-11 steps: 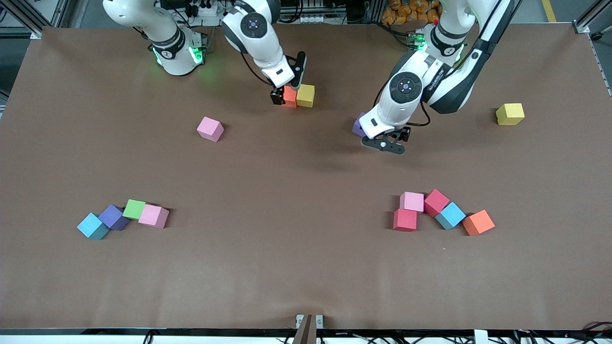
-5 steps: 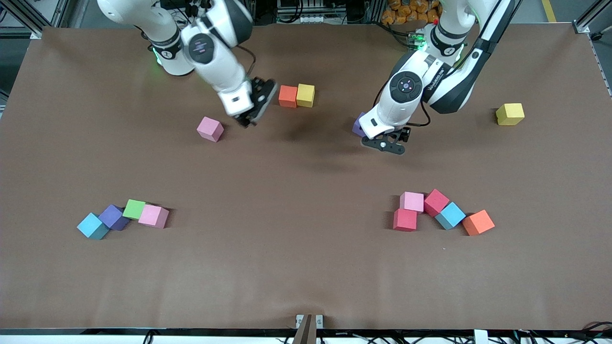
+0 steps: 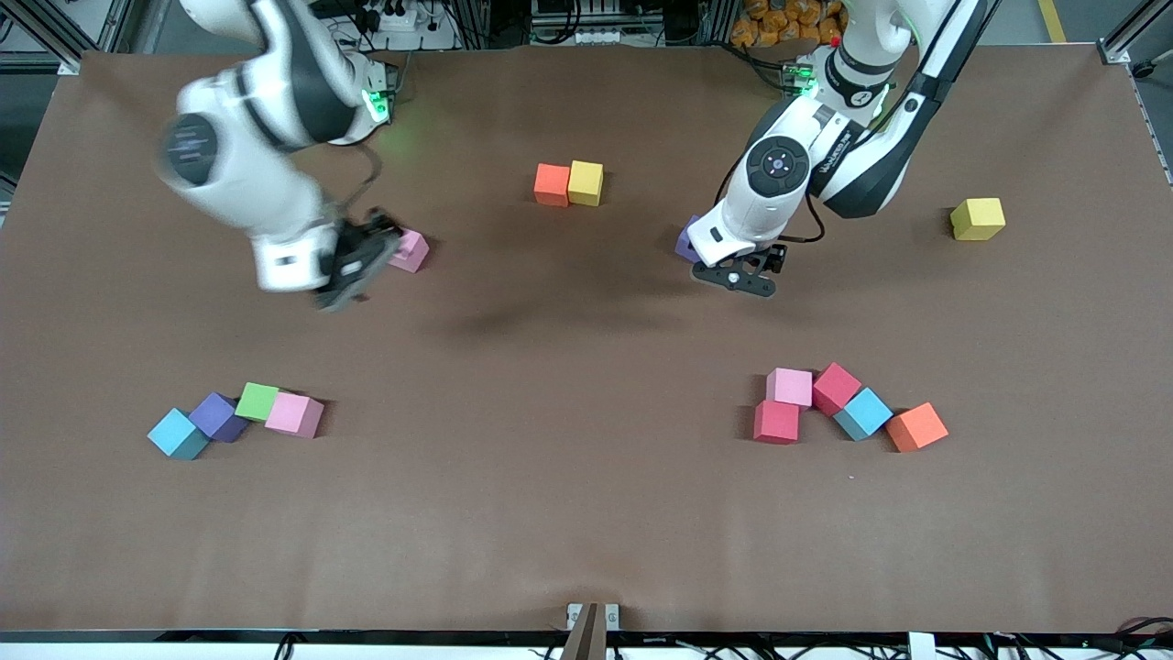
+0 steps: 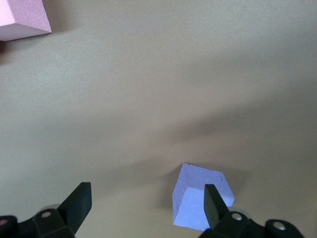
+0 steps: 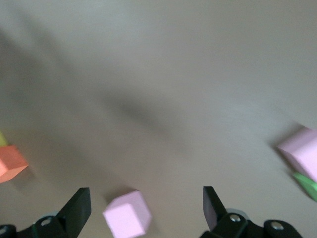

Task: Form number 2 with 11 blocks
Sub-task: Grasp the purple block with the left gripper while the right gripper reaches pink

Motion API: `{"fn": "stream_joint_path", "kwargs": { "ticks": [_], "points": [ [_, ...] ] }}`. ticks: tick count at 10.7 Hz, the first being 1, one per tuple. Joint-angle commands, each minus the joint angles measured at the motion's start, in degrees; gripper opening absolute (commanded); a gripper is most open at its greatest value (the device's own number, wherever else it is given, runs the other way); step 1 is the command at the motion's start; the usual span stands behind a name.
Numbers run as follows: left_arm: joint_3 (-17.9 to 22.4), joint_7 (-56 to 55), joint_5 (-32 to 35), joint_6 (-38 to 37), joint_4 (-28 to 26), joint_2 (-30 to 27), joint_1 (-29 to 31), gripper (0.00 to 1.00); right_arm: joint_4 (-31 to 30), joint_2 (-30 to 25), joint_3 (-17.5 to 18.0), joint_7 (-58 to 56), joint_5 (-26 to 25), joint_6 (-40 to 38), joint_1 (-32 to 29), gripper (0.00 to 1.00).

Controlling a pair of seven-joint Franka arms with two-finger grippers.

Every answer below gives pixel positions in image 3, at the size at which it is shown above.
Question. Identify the pink foam cube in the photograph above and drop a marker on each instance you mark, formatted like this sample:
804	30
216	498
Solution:
294	414
789	387
412	252

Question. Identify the purple foam cube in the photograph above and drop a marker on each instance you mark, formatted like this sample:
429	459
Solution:
683	243
218	417

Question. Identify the red foam cube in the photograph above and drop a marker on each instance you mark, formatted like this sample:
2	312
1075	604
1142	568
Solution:
776	422
836	388

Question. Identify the orange foam cube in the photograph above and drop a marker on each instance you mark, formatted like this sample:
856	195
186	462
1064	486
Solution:
916	427
552	183

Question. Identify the yellow foam cube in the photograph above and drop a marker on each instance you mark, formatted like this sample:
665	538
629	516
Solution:
978	220
586	181

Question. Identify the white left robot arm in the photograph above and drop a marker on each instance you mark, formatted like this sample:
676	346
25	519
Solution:
761	215

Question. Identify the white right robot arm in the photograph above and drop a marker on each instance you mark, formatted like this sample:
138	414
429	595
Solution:
229	174

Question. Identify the blue foam cube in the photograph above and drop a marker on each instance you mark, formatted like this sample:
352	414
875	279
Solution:
178	434
861	413

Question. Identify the green foam cube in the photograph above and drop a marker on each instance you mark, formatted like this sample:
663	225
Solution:
257	401

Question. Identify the white power strip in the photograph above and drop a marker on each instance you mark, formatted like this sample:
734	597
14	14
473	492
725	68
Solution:
591	37
422	38

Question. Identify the orange snack bags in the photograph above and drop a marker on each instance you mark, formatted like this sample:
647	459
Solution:
783	23

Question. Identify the table cover sheet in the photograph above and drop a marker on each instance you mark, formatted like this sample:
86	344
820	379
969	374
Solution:
586	513

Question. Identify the small white box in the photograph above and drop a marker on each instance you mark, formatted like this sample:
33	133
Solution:
921	646

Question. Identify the aluminium frame profile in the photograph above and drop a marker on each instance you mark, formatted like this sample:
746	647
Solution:
46	37
1136	27

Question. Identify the silver metal bracket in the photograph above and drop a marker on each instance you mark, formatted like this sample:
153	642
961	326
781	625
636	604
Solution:
573	614

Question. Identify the brown wooden post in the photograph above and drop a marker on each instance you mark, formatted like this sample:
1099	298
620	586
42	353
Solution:
586	642

